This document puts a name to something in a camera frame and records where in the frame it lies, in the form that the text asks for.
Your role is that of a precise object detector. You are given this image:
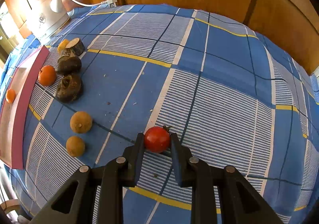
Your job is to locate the white power plug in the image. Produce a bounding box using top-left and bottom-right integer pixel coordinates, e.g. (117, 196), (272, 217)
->
(100, 0), (117, 7)

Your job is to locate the large orange tangerine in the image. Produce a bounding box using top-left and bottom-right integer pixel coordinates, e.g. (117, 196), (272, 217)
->
(38, 65), (56, 86)

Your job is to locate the small orange tangerine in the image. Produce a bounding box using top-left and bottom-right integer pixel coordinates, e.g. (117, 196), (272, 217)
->
(5, 88), (16, 104)

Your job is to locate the tan round fruit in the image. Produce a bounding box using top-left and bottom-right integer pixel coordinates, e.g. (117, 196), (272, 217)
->
(65, 136), (85, 157)
(70, 111), (93, 134)

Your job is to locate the white ceramic electric kettle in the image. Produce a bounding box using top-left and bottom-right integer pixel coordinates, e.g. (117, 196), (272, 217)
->
(27, 0), (69, 43)

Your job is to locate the pink shallow box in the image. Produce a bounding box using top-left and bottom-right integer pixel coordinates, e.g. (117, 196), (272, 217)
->
(1, 46), (49, 169)

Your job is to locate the yellow starfruit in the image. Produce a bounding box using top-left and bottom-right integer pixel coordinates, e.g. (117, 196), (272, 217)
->
(57, 39), (69, 54)

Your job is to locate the red tomato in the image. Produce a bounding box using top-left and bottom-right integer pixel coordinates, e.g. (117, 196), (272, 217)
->
(144, 125), (171, 153)

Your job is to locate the blue plaid tablecloth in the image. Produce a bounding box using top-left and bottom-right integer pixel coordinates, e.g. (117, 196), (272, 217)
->
(5, 5), (318, 223)

